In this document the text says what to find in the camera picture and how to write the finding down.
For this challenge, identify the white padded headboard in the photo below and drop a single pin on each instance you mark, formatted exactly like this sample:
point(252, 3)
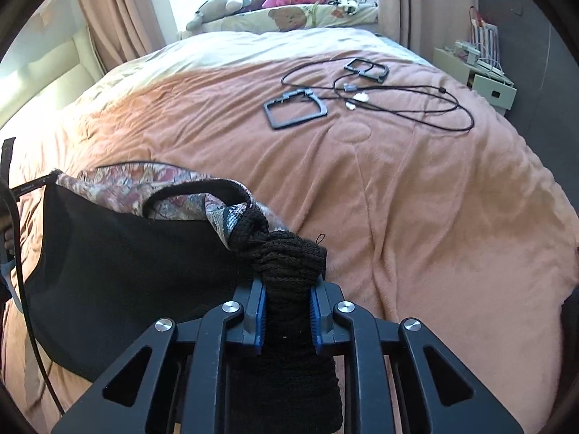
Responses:
point(54, 77)

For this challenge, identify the small black rectangular frame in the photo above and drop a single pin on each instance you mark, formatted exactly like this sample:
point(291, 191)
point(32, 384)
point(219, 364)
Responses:
point(385, 73)

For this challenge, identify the large black rectangular frame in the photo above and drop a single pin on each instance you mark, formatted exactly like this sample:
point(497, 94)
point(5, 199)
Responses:
point(296, 95)

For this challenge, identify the white slatted rack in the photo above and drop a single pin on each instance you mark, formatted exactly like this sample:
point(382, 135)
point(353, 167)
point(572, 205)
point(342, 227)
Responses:
point(486, 40)

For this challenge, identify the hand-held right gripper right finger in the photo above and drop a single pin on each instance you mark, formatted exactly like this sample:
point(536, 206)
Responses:
point(314, 321)

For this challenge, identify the black patterned pants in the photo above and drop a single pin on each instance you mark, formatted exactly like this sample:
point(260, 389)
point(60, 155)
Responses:
point(113, 253)

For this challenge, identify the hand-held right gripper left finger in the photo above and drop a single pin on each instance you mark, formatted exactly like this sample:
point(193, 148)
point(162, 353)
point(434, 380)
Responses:
point(260, 316)

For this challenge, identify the dark grey wardrobe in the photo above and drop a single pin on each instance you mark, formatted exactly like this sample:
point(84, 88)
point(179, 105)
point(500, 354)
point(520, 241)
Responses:
point(524, 18)

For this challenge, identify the pink curtain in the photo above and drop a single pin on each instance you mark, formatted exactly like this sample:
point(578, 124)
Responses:
point(434, 4)
point(126, 9)

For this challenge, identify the person's left hand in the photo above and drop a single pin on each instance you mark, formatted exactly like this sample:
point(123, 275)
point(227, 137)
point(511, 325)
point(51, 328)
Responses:
point(4, 235)

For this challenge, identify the beige plush toy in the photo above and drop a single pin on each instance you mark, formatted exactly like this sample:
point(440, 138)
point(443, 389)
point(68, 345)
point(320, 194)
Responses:
point(217, 7)

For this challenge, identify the spotted white cloth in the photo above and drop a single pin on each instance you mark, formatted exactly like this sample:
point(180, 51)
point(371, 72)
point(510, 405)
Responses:
point(348, 1)

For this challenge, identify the orange blanket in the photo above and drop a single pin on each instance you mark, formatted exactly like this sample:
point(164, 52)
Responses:
point(407, 190)

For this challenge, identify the white nightstand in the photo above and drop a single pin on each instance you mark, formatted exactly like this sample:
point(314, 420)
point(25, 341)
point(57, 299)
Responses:
point(491, 92)

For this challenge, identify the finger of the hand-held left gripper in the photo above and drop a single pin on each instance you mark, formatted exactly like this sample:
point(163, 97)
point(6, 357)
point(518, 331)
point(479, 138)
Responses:
point(34, 184)

